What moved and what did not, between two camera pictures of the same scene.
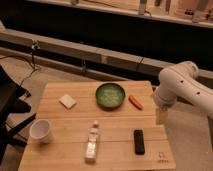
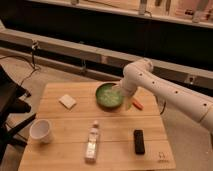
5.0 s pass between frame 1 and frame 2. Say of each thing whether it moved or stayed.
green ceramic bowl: stayed
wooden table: stayed
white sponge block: stayed
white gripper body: moved
